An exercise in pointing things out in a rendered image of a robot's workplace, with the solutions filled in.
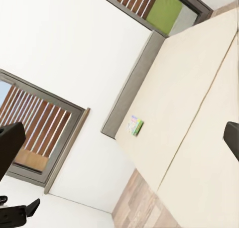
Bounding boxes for board game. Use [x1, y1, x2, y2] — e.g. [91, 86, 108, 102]
[126, 115, 143, 136]

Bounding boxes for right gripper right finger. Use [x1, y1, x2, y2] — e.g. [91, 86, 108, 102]
[223, 121, 239, 161]

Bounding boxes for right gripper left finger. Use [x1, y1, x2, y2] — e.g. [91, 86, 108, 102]
[0, 121, 26, 181]

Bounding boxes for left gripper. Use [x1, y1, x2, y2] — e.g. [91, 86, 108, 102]
[0, 198, 41, 228]

